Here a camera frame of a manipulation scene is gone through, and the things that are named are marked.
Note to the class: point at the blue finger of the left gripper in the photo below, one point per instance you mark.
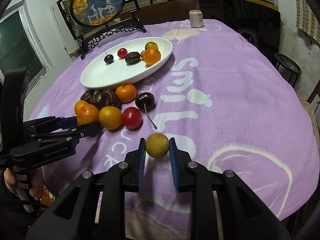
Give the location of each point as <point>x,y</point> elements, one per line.
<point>66,123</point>
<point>82,131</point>

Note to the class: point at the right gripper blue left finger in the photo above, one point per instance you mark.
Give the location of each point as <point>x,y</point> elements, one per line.
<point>141,162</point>

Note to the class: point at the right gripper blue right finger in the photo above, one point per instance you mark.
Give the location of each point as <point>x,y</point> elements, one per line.
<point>173,153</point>

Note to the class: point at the tan longan fruit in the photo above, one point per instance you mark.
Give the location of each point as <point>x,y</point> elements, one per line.
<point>142,54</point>
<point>157,145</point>

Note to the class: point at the large rough orange tangerine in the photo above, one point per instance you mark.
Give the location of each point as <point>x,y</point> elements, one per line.
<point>87,114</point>

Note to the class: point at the small orange kumquat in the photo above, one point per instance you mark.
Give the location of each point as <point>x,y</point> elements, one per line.
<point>79,105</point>

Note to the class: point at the red cherry tomato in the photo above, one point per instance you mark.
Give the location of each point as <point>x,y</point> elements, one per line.
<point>122,53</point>
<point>131,118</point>

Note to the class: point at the yellow orange tomato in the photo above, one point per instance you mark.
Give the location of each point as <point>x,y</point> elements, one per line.
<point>110,117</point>
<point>151,45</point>

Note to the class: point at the dark cherry with stem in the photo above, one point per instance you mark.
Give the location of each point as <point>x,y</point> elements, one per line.
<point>145,101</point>
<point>108,59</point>

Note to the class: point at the small orange tangerine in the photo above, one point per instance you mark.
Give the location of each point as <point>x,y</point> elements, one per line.
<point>151,56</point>
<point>126,93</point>

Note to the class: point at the person left hand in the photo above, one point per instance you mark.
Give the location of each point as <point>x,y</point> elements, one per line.
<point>36,190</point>

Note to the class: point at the white oval plate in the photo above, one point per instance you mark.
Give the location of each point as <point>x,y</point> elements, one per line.
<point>99,75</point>

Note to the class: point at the purple printed tablecloth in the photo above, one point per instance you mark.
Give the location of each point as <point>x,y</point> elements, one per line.
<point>222,101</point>

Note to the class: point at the round deer picture screen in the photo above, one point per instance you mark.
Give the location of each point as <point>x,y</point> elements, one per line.
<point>91,21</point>

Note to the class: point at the white drink can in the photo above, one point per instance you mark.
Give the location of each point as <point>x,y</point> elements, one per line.
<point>196,18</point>

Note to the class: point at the black round stool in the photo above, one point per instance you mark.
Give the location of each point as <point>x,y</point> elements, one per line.
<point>290,66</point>

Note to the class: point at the wooden chair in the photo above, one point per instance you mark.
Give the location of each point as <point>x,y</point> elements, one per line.
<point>311,106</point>

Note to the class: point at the black board behind table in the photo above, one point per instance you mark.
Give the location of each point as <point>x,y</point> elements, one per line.
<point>258,24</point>

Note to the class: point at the checkered curtain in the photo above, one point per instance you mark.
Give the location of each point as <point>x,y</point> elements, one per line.
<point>306,20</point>

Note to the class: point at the window with white frame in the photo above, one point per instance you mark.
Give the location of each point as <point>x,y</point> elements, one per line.
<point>21,47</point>

